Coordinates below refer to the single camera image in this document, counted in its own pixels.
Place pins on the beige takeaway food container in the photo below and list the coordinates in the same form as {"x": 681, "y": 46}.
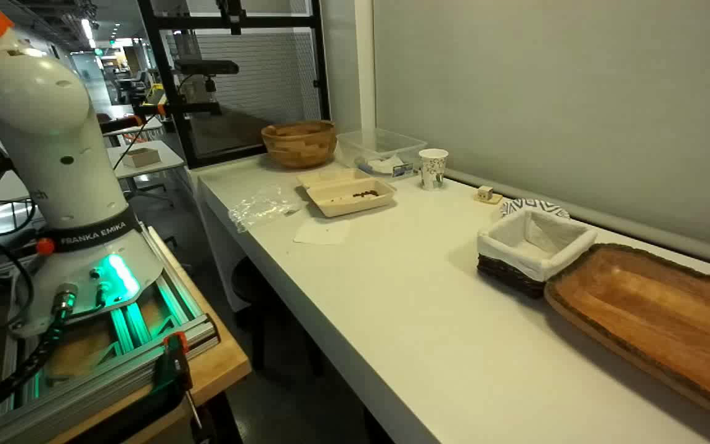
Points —
{"x": 345, "y": 196}

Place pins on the white patterned coffee cup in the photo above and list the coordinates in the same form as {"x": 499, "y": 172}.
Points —
{"x": 432, "y": 169}

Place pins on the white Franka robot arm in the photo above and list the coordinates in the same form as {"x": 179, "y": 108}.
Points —
{"x": 49, "y": 149}

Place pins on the clear plastic box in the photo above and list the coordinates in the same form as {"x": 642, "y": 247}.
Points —
{"x": 380, "y": 146}

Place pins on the woven wooden bowl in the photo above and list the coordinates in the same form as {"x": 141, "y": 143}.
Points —
{"x": 298, "y": 146}

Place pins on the crumpled clear plastic wrap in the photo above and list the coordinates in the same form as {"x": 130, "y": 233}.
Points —
{"x": 259, "y": 211}

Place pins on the small beige crumpled object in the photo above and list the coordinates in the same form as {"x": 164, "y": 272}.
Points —
{"x": 489, "y": 196}

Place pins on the black white patterned plate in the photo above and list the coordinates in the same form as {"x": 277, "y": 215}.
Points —
{"x": 528, "y": 206}

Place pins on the wooden base board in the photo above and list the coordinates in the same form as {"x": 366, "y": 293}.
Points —
{"x": 215, "y": 365}

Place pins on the small white side table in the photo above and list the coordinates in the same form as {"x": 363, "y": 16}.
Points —
{"x": 146, "y": 164}

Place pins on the small cardboard box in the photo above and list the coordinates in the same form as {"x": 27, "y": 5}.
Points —
{"x": 141, "y": 158}

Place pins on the black orange bar clamp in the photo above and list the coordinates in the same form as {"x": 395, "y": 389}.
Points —
{"x": 174, "y": 371}

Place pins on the large wooden tray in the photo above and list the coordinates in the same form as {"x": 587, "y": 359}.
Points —
{"x": 658, "y": 321}

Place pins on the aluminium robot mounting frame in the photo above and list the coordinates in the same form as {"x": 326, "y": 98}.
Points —
{"x": 137, "y": 323}

